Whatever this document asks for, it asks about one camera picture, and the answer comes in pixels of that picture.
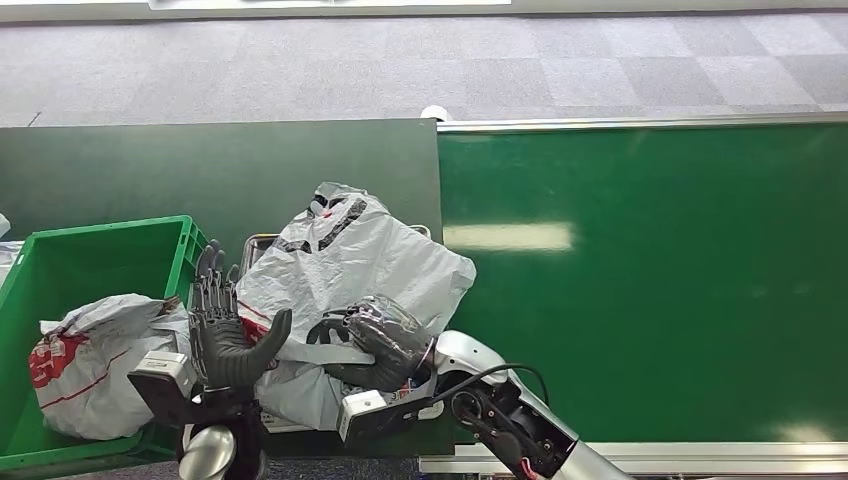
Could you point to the wide silver conveyor side rail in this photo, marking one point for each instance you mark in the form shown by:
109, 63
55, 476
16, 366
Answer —
696, 458

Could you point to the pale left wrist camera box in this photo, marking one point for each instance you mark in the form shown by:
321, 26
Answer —
162, 384

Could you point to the dark green table board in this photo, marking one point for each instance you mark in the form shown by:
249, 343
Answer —
199, 166

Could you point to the green conveyor belt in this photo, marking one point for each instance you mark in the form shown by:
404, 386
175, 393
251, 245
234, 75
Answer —
662, 265

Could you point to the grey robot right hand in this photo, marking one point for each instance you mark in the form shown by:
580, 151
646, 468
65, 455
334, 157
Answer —
391, 338

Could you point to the crumpled grey red-print courier bag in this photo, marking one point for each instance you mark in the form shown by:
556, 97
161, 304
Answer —
99, 378

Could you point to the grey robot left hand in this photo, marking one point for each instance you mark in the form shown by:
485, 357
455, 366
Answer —
222, 344

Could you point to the white plastic bag scrap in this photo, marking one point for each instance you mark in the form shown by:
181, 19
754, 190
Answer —
8, 260
2, 225

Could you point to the thin silver conveyor side rail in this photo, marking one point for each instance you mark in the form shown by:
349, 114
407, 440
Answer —
636, 122

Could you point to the electronic scale with steel tray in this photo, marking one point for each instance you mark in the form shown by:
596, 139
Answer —
255, 246

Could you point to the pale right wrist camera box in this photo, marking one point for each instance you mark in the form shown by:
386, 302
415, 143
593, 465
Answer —
371, 411

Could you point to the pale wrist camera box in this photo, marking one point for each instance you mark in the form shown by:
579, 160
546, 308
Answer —
371, 411
162, 384

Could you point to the green plastic crate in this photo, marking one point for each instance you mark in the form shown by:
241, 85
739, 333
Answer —
99, 262

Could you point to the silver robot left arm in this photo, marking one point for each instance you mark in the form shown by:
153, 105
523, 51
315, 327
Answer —
208, 454

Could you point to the grey courier bag black logo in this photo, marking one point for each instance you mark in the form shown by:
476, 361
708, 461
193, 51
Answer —
358, 265

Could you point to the white conveyor roller end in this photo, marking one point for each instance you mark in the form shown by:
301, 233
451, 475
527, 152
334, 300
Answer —
435, 112

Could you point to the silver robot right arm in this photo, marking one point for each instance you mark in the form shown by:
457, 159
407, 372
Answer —
530, 430

